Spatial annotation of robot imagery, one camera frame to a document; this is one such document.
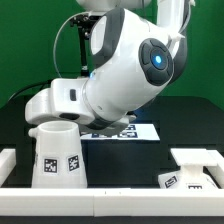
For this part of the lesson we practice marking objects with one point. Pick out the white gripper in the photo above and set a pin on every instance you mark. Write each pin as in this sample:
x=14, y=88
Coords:
x=64, y=100

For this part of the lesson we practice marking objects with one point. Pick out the white front rail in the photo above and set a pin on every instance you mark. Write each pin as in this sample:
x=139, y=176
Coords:
x=110, y=202

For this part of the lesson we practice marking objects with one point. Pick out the white lamp base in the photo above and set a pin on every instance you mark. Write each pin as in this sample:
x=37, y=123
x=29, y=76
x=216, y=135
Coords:
x=190, y=176

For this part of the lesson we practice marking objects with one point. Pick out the white lamp shade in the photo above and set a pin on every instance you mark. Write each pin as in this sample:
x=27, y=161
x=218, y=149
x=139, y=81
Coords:
x=58, y=157

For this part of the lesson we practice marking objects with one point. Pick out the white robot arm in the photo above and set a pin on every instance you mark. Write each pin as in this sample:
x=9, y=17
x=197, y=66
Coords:
x=134, y=60

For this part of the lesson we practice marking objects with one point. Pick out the white light bulb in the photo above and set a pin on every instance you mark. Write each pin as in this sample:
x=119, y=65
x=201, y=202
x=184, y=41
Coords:
x=32, y=132

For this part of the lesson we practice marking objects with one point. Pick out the white marker sheet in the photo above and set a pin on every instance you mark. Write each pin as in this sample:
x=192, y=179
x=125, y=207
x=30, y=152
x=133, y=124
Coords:
x=132, y=132

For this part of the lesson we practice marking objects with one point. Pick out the white left rail block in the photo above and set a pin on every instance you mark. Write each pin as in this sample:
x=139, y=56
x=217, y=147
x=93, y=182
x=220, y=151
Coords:
x=7, y=163

